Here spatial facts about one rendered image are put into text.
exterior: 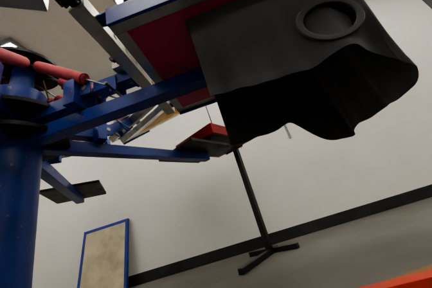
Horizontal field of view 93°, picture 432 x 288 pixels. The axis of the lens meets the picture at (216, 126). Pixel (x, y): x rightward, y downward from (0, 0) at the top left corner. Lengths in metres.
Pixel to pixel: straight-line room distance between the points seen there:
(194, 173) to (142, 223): 0.90
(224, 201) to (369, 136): 1.93
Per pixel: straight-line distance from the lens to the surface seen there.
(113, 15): 0.73
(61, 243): 3.75
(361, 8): 0.72
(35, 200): 1.11
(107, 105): 0.94
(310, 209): 2.72
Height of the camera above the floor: 0.37
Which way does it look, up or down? 24 degrees up
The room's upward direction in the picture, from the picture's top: 17 degrees counter-clockwise
